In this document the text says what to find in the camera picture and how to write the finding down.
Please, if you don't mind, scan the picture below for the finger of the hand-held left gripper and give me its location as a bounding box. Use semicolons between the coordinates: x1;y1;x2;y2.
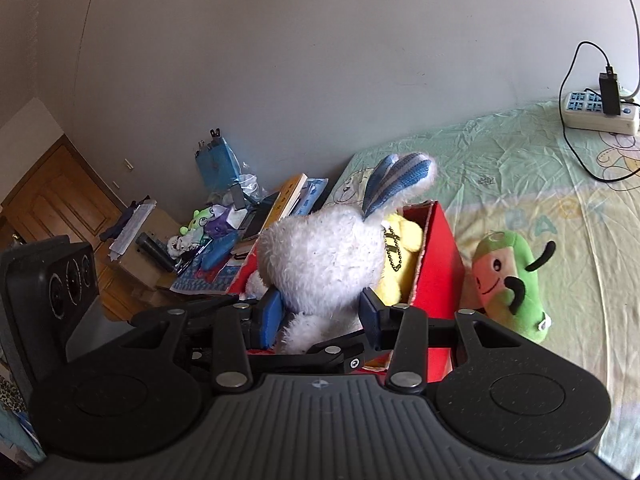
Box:
245;332;373;375
186;295;241;312

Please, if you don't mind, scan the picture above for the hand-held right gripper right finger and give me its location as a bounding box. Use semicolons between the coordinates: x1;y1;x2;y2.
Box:
359;287;523;393

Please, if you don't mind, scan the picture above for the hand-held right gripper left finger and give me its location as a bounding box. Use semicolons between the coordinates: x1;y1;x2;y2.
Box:
125;287;287;393

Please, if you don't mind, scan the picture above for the yellow plush toy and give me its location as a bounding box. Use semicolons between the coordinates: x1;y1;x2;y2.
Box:
375;212;426;307

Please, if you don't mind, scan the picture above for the large white rabbit plush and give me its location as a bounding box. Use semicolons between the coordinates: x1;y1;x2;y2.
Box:
244;152;439;356

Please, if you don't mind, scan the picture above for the red cardboard box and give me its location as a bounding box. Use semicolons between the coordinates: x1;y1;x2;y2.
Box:
226;200;467;386

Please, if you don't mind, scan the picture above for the green plush toy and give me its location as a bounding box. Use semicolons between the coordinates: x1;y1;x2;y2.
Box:
462;230;557;345

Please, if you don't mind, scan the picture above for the blue checkered cloth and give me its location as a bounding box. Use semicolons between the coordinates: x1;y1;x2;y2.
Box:
170;255;243;297

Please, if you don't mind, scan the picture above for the blue pencil case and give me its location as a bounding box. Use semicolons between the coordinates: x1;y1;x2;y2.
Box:
199;232;240;271

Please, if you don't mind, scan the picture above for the small white toy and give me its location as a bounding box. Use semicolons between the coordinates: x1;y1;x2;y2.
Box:
166;234;193;258

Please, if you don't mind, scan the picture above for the black cylinder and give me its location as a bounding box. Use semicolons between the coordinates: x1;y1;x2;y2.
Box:
135;231;177;273

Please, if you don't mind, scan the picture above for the brown cardboard box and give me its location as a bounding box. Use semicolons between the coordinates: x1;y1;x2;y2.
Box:
107;207;201;306

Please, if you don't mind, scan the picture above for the green frog toy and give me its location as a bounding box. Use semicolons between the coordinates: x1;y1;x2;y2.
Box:
180;209;213;236

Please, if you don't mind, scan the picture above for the wooden door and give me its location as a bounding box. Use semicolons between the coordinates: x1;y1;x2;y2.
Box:
0;132;128;321

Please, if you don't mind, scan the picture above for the spotted fabric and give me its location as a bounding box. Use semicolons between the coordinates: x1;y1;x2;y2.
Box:
0;375;28;421

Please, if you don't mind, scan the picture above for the clear plastic bag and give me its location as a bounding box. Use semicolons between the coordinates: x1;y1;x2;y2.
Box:
207;172;271;211

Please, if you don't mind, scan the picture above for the yellow book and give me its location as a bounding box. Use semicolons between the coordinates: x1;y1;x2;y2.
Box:
260;173;308;236

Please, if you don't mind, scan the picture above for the blue booklet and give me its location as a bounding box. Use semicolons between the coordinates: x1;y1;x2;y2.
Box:
292;177;328;217

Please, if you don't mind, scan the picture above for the blue bag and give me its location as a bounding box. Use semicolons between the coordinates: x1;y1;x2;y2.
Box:
194;135;242;196

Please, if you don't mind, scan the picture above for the white power strip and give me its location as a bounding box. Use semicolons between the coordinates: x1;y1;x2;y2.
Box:
564;91;640;136

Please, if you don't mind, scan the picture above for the black charger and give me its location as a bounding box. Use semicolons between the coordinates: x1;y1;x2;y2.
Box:
599;73;621;115

